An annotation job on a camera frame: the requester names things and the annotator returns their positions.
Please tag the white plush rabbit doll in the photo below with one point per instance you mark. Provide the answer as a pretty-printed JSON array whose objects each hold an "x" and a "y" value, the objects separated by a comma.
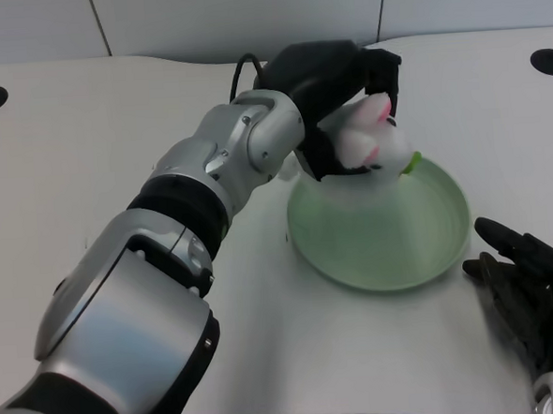
[{"x": 375, "y": 137}]

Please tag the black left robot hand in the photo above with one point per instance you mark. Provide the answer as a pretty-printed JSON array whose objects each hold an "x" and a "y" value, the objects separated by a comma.
[{"x": 326, "y": 96}]

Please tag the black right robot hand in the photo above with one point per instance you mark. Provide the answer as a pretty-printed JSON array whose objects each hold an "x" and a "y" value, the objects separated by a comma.
[{"x": 531, "y": 294}]

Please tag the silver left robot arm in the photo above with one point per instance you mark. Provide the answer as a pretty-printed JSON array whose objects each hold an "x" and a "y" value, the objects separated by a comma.
[{"x": 166, "y": 251}]

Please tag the green round plate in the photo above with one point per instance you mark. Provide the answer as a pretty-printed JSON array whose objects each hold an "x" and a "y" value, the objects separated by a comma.
[{"x": 381, "y": 231}]

